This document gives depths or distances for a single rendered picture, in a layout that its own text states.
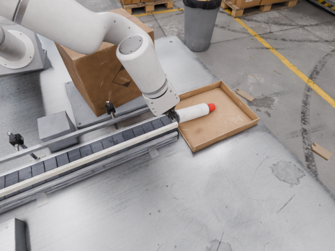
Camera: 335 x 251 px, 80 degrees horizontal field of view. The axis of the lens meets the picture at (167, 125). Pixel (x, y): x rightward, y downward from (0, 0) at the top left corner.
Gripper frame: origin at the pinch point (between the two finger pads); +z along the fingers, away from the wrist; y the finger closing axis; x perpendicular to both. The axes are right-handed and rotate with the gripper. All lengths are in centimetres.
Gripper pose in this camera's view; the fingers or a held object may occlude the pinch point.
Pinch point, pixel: (170, 113)
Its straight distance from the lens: 72.8
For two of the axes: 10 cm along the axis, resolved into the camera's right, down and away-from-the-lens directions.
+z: 3.1, 4.5, 8.4
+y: -8.4, 5.4, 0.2
